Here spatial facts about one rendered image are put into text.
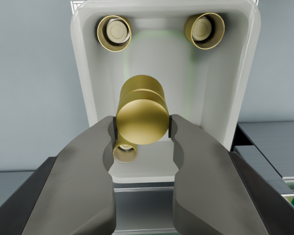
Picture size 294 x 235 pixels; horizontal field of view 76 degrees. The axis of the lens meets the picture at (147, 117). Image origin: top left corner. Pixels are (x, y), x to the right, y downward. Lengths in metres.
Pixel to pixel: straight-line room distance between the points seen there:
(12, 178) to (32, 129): 0.11
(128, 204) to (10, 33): 0.29
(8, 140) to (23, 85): 0.12
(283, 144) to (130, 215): 0.25
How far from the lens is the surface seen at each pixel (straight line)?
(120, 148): 0.31
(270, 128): 0.36
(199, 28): 0.25
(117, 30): 0.24
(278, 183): 0.26
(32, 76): 0.33
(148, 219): 0.31
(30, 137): 0.39
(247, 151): 0.30
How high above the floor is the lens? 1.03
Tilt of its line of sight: 60 degrees down
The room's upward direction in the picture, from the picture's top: 177 degrees clockwise
